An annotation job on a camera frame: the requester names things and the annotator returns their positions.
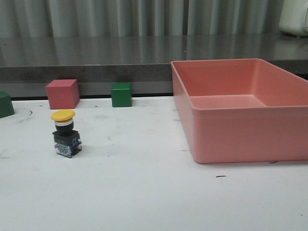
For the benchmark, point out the yellow push button switch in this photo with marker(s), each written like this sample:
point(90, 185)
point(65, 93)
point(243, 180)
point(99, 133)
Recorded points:
point(67, 141)

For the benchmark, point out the green cube block centre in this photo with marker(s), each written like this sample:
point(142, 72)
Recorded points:
point(121, 94)

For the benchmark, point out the green cube block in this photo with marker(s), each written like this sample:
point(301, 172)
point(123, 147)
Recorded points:
point(6, 106)
point(121, 94)

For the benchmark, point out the pink plastic bin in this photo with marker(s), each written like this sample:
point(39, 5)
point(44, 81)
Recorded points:
point(241, 110)

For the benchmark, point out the pink cube block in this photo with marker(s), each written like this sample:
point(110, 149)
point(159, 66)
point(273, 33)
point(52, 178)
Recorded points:
point(63, 94)

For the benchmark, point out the green cube block left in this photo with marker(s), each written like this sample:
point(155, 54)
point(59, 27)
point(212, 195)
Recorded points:
point(6, 106)

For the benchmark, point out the grey pleated curtain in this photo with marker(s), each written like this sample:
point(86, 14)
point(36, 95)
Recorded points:
point(121, 18)

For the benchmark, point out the white appliance on counter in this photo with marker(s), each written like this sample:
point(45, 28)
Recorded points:
point(294, 18)

